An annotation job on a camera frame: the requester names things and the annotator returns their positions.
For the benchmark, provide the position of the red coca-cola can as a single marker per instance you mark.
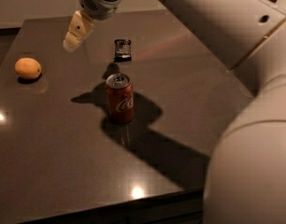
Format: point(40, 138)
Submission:
point(120, 98)

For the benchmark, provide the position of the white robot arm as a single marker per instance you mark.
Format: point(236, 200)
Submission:
point(246, 176)

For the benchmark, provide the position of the orange fruit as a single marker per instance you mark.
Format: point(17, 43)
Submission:
point(28, 68)

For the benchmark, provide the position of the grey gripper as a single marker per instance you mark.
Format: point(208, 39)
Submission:
point(98, 6)

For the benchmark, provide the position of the dark rxbar chocolate wrapper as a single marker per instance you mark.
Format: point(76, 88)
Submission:
point(122, 50)

